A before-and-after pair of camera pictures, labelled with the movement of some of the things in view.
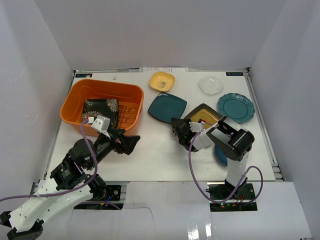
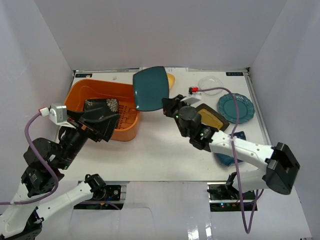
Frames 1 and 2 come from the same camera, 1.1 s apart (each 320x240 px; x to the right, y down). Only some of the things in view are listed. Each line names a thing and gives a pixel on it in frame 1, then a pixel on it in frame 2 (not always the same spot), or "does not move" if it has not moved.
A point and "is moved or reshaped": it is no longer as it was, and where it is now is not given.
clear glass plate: (210, 85) does not move
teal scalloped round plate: (237, 107) does not move
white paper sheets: (153, 69) does not move
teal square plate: (167, 106) is moved or reshaped
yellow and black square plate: (205, 113) does not move
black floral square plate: (92, 108) does not move
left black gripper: (117, 140) to (88, 127)
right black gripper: (187, 121) to (168, 107)
